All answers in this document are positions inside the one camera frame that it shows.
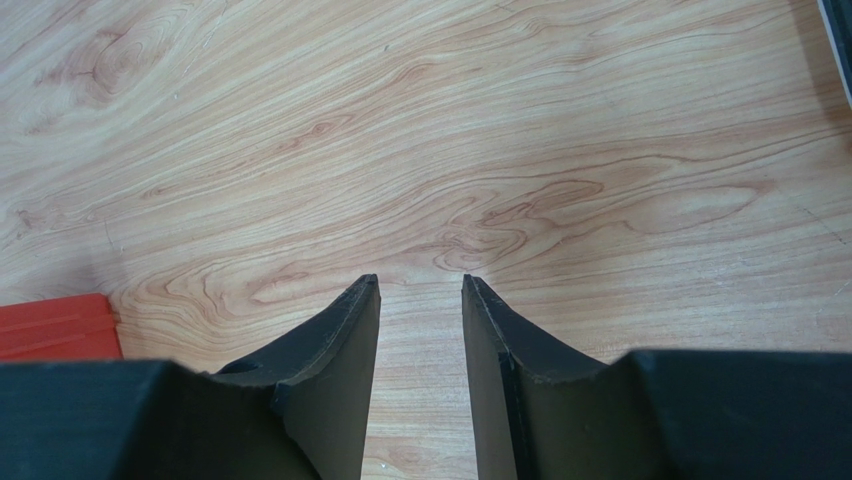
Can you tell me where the red plastic bin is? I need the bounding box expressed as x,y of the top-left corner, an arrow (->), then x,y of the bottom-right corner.
1,293 -> 123,362

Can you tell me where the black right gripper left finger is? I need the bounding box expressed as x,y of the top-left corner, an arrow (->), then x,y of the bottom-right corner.
1,274 -> 381,479

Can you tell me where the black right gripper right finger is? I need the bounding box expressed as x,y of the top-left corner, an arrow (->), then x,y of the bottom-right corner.
462,275 -> 851,479

